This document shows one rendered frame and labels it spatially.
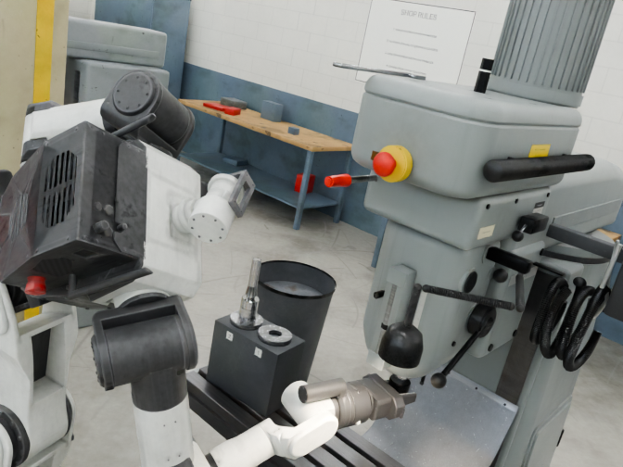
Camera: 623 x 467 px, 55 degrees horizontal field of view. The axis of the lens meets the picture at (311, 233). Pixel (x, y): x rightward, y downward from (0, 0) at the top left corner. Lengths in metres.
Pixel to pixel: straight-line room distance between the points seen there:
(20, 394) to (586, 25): 1.34
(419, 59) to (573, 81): 4.90
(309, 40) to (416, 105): 6.14
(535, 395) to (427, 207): 0.74
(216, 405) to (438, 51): 4.92
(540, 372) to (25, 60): 1.99
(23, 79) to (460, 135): 1.84
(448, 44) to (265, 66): 2.45
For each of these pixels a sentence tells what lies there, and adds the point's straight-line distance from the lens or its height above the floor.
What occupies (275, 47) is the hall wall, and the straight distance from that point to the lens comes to 7.46.
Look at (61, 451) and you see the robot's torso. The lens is 1.59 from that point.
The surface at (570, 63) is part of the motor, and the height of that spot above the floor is 1.97.
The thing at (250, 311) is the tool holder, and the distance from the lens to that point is 1.60.
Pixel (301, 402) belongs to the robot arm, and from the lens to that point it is 1.22.
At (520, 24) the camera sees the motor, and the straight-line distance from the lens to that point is 1.34.
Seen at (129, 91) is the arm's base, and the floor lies 1.78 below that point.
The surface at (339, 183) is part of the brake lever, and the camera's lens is 1.05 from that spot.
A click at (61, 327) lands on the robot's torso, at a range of 1.39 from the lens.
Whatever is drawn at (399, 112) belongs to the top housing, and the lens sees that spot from 1.01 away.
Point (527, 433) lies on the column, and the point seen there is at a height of 1.07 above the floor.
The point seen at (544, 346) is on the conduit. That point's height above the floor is 1.40.
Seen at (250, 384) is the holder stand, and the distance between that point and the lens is 1.62.
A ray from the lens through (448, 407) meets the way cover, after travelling 1.72.
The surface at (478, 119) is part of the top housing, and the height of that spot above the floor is 1.86.
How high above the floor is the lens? 1.94
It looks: 18 degrees down
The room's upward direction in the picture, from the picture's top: 11 degrees clockwise
